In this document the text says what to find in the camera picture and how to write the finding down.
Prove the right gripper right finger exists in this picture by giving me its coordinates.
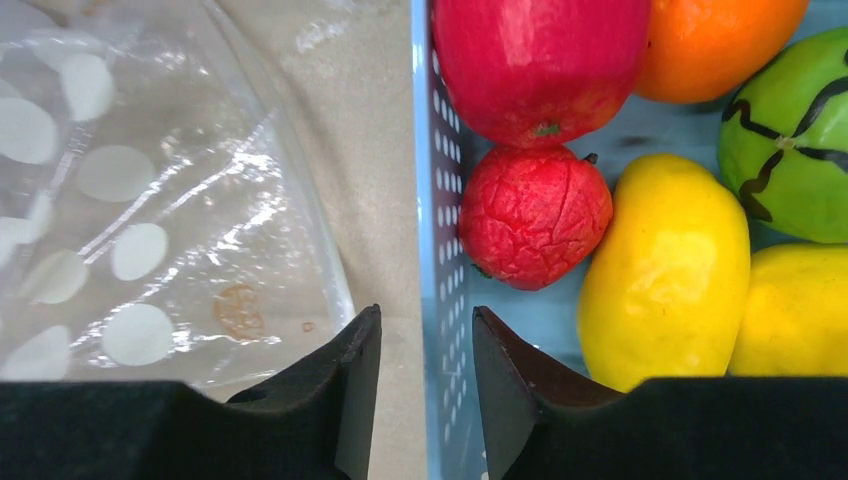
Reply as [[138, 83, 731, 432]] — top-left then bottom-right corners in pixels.
[[473, 306, 847, 479]]

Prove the orange fruit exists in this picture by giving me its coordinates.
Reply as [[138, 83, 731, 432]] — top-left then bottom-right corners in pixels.
[[635, 0, 810, 104]]

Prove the green striped melon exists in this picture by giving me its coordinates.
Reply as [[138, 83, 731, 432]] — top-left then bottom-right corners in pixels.
[[717, 27, 847, 244]]

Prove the smooth red apple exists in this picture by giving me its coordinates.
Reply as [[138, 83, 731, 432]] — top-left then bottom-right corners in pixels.
[[431, 0, 652, 148]]

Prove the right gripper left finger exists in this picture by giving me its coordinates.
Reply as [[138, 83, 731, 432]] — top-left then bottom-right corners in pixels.
[[1, 305, 382, 479]]

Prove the wrinkled red strawberry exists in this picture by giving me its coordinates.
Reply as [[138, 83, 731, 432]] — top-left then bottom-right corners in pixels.
[[458, 145, 614, 291]]

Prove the yellow lemon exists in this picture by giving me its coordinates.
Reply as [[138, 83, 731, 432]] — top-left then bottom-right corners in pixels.
[[729, 243, 847, 377]]

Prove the yellow mango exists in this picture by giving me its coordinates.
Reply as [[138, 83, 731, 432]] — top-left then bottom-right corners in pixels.
[[576, 154, 751, 392]]

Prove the clear dotted zip bag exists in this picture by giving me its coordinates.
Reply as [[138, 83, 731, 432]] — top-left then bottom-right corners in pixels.
[[1, 1, 354, 395]]

